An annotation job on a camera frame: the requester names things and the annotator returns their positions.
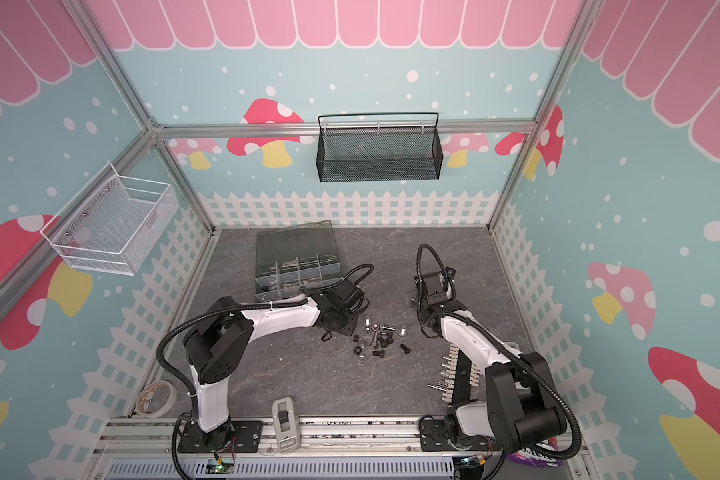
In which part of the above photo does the black rack with screws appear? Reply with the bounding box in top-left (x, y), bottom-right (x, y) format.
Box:
top-left (428, 344), bottom-right (481, 406)

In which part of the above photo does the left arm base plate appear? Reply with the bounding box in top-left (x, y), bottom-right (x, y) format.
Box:
top-left (178, 420), bottom-right (264, 454)

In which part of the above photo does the grey handheld remote device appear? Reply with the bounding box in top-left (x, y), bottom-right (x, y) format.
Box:
top-left (272, 396), bottom-right (301, 453)

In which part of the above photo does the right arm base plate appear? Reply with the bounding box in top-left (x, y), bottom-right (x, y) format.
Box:
top-left (417, 415), bottom-right (500, 452)

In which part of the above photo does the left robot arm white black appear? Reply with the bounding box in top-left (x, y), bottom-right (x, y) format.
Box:
top-left (155, 279), bottom-right (368, 434)

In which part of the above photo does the black screws cluster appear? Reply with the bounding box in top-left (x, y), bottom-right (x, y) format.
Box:
top-left (370, 329), bottom-right (394, 358)

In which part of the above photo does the purple candy bag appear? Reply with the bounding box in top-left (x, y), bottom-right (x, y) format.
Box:
top-left (508, 438), bottom-right (562, 468)

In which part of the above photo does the black wire mesh basket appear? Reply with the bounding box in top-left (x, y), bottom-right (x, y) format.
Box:
top-left (316, 112), bottom-right (444, 183)

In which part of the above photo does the clear plastic organizer box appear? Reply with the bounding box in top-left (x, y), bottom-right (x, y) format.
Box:
top-left (255, 220), bottom-right (341, 302)

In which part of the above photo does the white slotted cable duct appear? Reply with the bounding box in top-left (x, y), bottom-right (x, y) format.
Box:
top-left (104, 457), bottom-right (457, 480)

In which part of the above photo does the roll of clear tape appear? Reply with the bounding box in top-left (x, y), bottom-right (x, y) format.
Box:
top-left (134, 380), bottom-right (177, 418)

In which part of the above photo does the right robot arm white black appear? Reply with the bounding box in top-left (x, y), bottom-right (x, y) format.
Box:
top-left (414, 273), bottom-right (583, 460)

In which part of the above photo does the white wire mesh basket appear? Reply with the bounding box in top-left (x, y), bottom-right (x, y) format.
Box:
top-left (40, 164), bottom-right (179, 276)

